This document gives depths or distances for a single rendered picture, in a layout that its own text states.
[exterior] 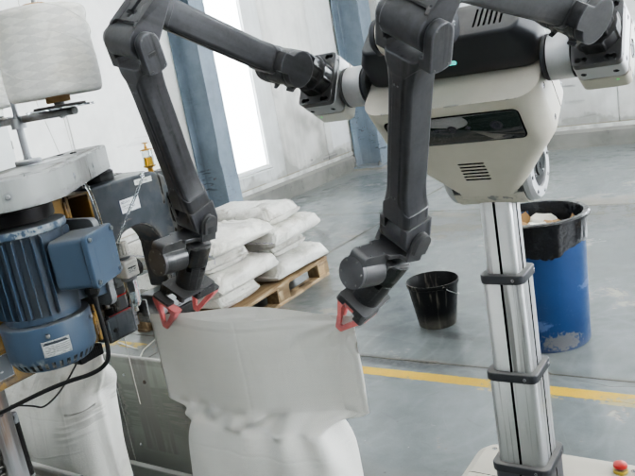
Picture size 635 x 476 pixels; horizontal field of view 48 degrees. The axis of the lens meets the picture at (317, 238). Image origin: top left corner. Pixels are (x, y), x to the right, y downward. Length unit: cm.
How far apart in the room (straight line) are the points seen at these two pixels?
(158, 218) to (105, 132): 519
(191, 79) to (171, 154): 622
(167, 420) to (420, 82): 156
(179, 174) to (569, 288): 245
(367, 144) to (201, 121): 333
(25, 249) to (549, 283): 264
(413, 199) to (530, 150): 45
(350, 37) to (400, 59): 915
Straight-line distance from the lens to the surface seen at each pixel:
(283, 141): 883
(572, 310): 355
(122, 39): 126
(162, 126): 132
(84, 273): 121
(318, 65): 158
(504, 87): 144
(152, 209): 166
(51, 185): 123
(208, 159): 759
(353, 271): 116
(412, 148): 106
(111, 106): 693
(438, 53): 96
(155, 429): 236
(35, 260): 124
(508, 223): 172
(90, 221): 130
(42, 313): 127
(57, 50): 131
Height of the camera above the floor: 150
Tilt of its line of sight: 13 degrees down
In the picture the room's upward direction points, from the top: 10 degrees counter-clockwise
